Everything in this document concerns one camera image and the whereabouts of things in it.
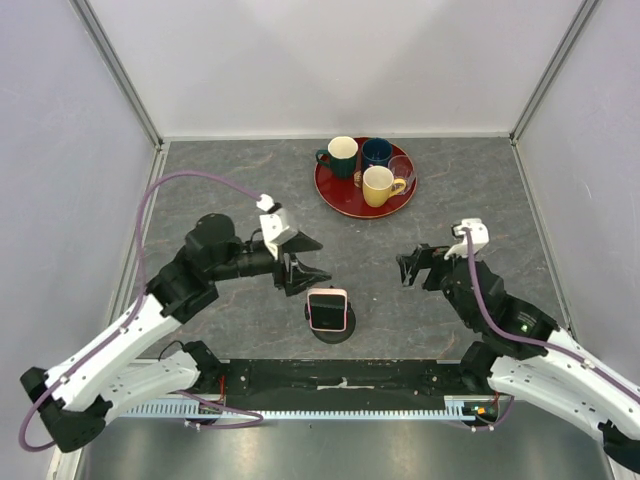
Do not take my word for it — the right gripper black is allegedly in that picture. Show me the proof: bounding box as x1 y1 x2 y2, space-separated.
396 242 477 329

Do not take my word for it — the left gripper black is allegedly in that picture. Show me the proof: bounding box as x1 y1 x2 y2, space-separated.
210 229 332 295

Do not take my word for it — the phone with pink case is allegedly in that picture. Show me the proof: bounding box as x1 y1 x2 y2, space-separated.
306 287 348 333

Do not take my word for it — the black phone stand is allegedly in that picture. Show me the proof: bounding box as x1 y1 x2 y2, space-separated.
304 302 357 345

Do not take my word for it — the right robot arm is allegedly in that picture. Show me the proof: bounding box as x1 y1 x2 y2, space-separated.
396 244 639 472

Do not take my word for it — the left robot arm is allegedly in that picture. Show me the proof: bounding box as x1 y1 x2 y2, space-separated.
20 210 331 453

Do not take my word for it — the red round tray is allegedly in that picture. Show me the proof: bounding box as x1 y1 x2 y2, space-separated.
314 144 418 219

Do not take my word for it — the yellow mug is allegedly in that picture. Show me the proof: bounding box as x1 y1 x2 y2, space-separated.
362 166 407 208

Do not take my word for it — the clear glass cup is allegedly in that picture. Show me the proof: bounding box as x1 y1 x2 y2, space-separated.
388 155 417 195

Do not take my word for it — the dark green mug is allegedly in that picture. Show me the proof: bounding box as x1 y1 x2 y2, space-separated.
315 136 359 179

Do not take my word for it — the dark blue mug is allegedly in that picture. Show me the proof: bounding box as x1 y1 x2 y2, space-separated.
361 137 393 172

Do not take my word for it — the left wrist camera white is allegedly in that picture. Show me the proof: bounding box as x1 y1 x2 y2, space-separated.
259 203 298 260

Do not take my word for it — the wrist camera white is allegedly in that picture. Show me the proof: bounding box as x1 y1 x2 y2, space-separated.
259 203 298 260
444 218 490 260

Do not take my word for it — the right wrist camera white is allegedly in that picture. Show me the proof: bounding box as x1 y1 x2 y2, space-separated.
444 218 490 260

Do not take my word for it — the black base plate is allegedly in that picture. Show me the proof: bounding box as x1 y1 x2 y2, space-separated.
179 357 481 414

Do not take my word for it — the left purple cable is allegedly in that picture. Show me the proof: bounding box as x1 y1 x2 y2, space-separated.
18 170 266 451

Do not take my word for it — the slotted cable duct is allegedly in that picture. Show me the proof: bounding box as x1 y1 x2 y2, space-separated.
120 396 498 422

